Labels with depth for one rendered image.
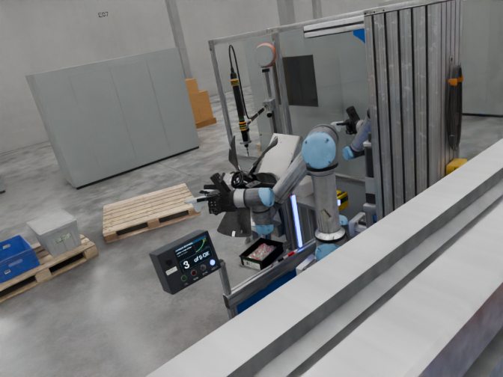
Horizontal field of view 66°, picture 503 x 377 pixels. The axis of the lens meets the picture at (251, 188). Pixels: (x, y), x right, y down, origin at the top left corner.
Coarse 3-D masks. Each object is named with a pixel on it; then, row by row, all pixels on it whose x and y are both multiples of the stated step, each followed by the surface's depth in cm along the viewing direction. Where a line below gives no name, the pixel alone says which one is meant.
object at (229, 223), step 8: (240, 208) 242; (248, 208) 242; (224, 216) 242; (232, 216) 240; (240, 216) 240; (248, 216) 240; (224, 224) 240; (232, 224) 239; (240, 224) 238; (248, 224) 238; (224, 232) 239; (232, 232) 238; (248, 232) 236
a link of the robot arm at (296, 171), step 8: (296, 160) 156; (288, 168) 159; (296, 168) 156; (304, 168) 155; (288, 176) 158; (296, 176) 157; (304, 176) 158; (280, 184) 162; (288, 184) 159; (296, 184) 160; (280, 192) 162; (288, 192) 162; (280, 200) 164
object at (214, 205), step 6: (210, 192) 162; (216, 192) 160; (216, 198) 158; (222, 198) 159; (228, 198) 158; (210, 204) 160; (216, 204) 158; (222, 204) 160; (228, 204) 159; (210, 210) 160; (216, 210) 161; (222, 210) 160; (228, 210) 159; (234, 210) 158
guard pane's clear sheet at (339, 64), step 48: (480, 0) 174; (240, 48) 316; (288, 48) 275; (336, 48) 243; (480, 48) 181; (288, 96) 293; (336, 96) 257; (480, 96) 188; (240, 144) 367; (480, 144) 197
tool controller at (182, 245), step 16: (176, 240) 179; (192, 240) 173; (208, 240) 177; (160, 256) 165; (176, 256) 168; (192, 256) 172; (208, 256) 177; (160, 272) 169; (176, 272) 168; (208, 272) 176; (176, 288) 168
